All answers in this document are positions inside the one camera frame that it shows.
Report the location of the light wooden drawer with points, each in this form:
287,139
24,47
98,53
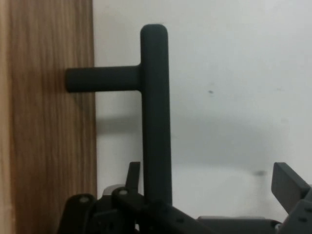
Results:
48,122

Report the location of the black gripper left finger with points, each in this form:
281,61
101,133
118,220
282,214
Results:
126,214

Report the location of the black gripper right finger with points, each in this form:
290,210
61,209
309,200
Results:
292,190

